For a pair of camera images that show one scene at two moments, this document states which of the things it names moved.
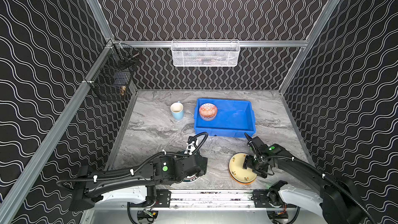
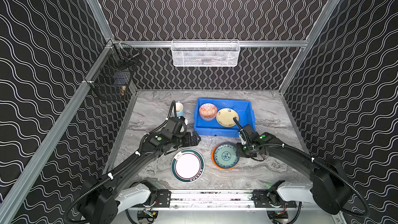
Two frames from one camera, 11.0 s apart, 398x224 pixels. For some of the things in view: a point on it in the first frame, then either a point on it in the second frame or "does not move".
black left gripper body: (189, 154) -> (189, 138)
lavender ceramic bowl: (208, 119) does not move
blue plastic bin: (234, 118) does not move
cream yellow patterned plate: (237, 172) -> (225, 116)
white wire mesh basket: (205, 53) does not move
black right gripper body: (255, 149) -> (243, 134)
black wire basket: (113, 77) does not move
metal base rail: (205, 200) does not move
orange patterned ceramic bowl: (208, 111) does not move
